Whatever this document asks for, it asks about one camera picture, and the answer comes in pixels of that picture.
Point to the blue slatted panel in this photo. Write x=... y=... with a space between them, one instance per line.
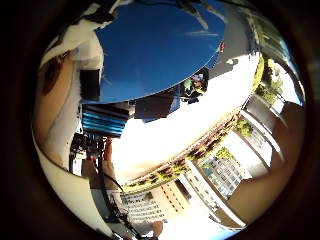
x=105 y=121

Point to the dark box under table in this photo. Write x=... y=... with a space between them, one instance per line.
x=155 y=106

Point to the round blue table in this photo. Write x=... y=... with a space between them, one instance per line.
x=150 y=50

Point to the dark cluttered equipment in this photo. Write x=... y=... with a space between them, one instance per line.
x=196 y=85

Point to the glass window wall frame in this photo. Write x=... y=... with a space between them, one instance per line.
x=276 y=50

